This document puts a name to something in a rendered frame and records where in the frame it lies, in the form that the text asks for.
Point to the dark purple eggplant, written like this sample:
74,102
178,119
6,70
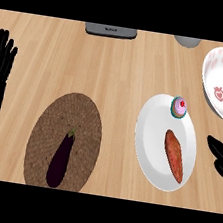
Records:
59,163

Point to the pink frosted cupcake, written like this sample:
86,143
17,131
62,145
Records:
179,107

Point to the orange sweet potato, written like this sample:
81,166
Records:
175,156

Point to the grey flat appliance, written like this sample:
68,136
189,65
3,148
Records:
110,31

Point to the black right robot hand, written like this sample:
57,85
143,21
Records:
222,157

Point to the white oval plate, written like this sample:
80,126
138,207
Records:
158,147

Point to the brown woven round placemat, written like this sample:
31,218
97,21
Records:
64,141

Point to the grey round object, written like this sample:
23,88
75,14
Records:
187,41

